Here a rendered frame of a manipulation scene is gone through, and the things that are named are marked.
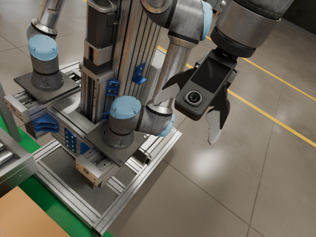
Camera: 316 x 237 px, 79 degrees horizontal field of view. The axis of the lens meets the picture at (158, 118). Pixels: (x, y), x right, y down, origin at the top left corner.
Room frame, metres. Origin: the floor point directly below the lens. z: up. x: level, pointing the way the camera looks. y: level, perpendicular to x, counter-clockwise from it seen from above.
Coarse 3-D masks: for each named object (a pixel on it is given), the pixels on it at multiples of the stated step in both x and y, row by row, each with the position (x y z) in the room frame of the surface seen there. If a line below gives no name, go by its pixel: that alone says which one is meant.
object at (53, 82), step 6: (36, 72) 0.63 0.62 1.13; (54, 72) 0.67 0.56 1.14; (60, 72) 0.73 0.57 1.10; (36, 78) 0.63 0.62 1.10; (42, 78) 0.63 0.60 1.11; (48, 78) 0.65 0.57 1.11; (54, 78) 0.67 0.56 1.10; (60, 78) 0.70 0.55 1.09; (36, 84) 0.62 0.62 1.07; (42, 84) 0.63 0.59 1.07; (48, 84) 0.64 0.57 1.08; (54, 84) 0.66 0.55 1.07; (60, 84) 0.69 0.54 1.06; (42, 90) 0.62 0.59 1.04; (48, 90) 0.63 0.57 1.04; (54, 90) 0.65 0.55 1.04
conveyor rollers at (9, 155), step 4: (0, 144) 0.47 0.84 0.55; (0, 148) 0.46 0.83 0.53; (4, 152) 0.44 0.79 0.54; (8, 152) 0.45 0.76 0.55; (0, 156) 0.41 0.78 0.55; (4, 156) 0.42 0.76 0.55; (8, 156) 0.43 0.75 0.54; (12, 156) 0.45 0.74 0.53; (0, 160) 0.39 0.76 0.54; (4, 160) 0.40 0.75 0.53; (16, 160) 0.43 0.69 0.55; (0, 164) 0.38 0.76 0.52; (4, 168) 0.36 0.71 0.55
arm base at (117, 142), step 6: (108, 126) 0.52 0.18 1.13; (108, 132) 0.50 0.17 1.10; (114, 132) 0.50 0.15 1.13; (132, 132) 0.55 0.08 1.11; (108, 138) 0.49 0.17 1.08; (114, 138) 0.49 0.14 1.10; (120, 138) 0.50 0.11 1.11; (126, 138) 0.52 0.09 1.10; (132, 138) 0.55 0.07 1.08; (108, 144) 0.48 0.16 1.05; (114, 144) 0.48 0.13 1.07; (120, 144) 0.50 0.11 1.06; (126, 144) 0.51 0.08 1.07
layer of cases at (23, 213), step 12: (12, 192) 0.26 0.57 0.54; (24, 192) 0.29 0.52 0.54; (0, 204) 0.19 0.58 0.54; (12, 204) 0.21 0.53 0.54; (24, 204) 0.24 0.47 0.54; (36, 204) 0.26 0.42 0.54; (0, 216) 0.15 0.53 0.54; (12, 216) 0.17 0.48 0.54; (24, 216) 0.19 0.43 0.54; (36, 216) 0.21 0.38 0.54; (48, 216) 0.23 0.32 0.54; (0, 228) 0.10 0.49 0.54; (12, 228) 0.12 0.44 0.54; (24, 228) 0.14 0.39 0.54; (36, 228) 0.16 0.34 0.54; (48, 228) 0.18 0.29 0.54; (60, 228) 0.20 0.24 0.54
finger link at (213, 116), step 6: (210, 114) 0.28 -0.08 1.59; (216, 114) 0.28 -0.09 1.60; (210, 120) 0.28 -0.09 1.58; (216, 120) 0.28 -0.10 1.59; (210, 126) 0.28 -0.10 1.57; (216, 126) 0.28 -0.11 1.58; (210, 132) 0.28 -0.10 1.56; (216, 132) 0.28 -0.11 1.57; (210, 138) 0.28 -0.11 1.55; (216, 138) 0.28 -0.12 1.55; (210, 144) 0.28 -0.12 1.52
